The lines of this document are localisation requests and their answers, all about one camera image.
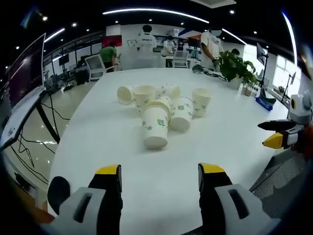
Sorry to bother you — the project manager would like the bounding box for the small glass jar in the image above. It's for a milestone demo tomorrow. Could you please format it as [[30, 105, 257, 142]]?
[[241, 84, 253, 97]]

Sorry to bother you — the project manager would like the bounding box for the large dark monitor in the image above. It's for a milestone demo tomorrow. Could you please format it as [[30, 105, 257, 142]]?
[[6, 33, 47, 112]]

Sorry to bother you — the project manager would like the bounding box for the green potted plant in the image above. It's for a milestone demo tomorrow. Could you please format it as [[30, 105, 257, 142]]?
[[212, 50, 259, 85]]

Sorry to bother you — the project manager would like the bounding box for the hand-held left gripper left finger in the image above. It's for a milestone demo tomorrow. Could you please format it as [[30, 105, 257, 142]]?
[[52, 164, 123, 235]]

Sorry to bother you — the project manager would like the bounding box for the black tripod stand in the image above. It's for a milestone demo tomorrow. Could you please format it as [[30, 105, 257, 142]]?
[[281, 71, 297, 106]]

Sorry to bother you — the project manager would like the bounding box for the white plant pot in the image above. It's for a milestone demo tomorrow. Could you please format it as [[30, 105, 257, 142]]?
[[229, 77, 244, 91]]

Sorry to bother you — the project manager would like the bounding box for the black floor cable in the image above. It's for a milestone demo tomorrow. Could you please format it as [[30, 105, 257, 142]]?
[[9, 95, 71, 168]]

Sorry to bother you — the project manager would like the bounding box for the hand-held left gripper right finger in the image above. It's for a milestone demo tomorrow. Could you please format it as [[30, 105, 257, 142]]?
[[198, 163, 282, 235]]

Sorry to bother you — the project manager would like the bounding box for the white table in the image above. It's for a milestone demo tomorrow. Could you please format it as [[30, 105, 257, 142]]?
[[47, 67, 294, 235]]

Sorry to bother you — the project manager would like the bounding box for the monitor on stand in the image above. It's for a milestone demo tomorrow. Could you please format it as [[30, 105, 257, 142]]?
[[256, 42, 269, 85]]

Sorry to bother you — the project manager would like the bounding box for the white office chair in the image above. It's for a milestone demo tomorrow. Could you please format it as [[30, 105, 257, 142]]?
[[172, 50, 189, 69], [85, 54, 118, 82]]

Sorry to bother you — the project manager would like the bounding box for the white side desk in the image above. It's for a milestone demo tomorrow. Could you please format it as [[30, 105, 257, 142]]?
[[0, 89, 61, 150]]

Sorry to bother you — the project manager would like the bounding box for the red wall screen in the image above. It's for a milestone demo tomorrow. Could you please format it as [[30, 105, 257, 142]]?
[[101, 35, 122, 48]]

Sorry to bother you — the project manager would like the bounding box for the black mesh chair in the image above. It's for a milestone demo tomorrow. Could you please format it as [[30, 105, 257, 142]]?
[[248, 151, 313, 219]]

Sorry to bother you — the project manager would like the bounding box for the group of printed paper cups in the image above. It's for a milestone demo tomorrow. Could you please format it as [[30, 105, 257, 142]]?
[[116, 83, 212, 150]]

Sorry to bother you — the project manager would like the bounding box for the blue box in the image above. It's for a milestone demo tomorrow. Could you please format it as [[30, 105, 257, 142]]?
[[255, 95, 274, 111]]

